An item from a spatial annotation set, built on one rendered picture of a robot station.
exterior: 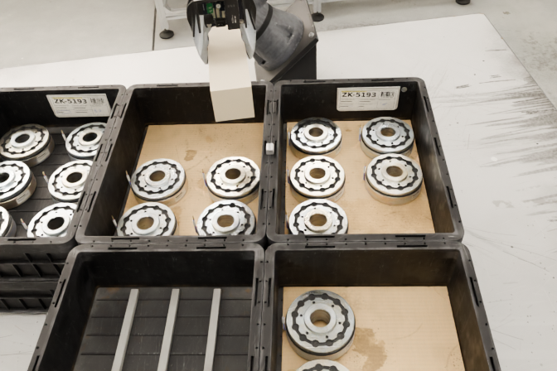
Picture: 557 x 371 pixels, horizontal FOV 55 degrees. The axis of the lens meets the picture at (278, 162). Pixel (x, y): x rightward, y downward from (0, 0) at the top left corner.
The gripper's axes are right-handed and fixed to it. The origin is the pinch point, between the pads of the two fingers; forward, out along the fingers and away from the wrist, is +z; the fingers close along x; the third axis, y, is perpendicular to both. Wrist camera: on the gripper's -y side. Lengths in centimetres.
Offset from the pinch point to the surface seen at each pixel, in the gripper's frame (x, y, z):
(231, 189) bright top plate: -2.5, 10.1, 22.6
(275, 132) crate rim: 6.7, 3.9, 15.8
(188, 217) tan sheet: -11.0, 12.7, 25.8
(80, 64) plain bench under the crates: -44, -60, 39
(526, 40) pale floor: 148, -141, 109
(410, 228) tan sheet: 27.7, 21.9, 25.7
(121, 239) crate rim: -19.8, 23.6, 15.7
